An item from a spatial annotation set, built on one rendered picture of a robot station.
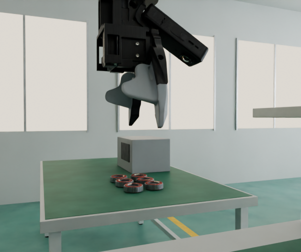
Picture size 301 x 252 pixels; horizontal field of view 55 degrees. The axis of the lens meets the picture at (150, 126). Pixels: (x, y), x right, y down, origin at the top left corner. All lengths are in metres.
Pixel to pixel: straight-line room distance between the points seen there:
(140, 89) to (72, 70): 4.12
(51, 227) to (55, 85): 3.28
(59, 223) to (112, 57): 1.01
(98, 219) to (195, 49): 1.02
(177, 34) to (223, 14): 5.22
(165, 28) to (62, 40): 4.14
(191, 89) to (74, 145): 2.14
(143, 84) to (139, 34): 0.07
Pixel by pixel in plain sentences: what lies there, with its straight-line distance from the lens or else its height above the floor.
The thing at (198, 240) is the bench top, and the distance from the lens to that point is 1.09.
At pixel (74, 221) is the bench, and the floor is 0.73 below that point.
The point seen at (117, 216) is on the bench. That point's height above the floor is 0.73.
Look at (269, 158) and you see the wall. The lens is 6.07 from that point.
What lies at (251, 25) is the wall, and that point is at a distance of 5.98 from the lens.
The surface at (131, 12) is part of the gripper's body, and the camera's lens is 0.45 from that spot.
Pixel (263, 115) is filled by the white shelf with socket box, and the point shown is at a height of 1.18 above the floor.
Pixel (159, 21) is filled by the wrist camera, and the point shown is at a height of 1.30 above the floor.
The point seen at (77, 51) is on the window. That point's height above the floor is 2.16.
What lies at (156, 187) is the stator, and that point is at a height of 0.77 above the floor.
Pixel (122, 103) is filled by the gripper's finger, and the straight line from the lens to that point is 0.49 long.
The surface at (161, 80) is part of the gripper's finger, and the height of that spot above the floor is 1.21.
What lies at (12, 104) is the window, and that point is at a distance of 4.42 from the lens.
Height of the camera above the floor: 1.16
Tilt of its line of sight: 1 degrees down
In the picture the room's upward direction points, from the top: straight up
